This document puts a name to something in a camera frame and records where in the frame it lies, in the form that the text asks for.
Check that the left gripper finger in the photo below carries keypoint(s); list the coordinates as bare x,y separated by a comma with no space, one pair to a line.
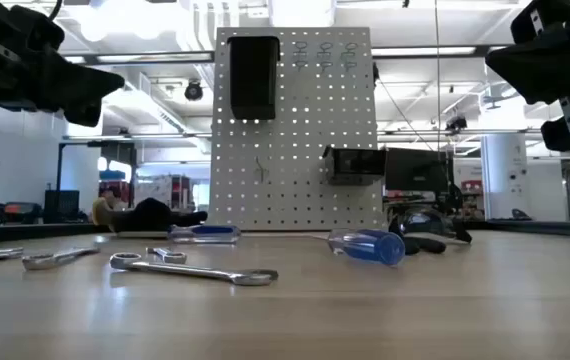
84,115
75,82

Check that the small silver combination wrench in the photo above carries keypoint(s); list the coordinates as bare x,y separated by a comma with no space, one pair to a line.
170,256

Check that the large silver combination wrench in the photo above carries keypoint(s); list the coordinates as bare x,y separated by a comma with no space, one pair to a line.
190,270

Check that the white round pillar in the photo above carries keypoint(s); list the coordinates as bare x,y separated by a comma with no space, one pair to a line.
505,175

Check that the black mesh crate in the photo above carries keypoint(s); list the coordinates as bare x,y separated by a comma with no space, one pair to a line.
61,205

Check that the black orange device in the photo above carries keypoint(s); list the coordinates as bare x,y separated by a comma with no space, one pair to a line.
22,211

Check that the black work glove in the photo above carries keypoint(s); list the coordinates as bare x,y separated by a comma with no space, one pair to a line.
150,215

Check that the black monitor back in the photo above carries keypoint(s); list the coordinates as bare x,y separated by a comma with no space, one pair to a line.
415,170

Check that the tall black plastic bin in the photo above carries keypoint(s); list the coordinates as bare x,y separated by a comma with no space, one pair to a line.
252,80

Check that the metal pegboard hook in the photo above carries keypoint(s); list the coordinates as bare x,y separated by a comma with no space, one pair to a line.
261,172

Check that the short black plastic bin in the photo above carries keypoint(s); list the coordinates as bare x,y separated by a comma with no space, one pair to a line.
355,165

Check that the white metal pegboard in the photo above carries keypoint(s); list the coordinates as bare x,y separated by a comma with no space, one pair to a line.
295,150

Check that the black desk frame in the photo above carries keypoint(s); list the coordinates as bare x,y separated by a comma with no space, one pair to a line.
59,165

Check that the black ceiling camera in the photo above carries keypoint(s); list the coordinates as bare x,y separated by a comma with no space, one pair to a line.
457,123
193,91

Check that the black aluminium table frame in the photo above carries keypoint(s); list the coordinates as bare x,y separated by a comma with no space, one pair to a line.
15,232

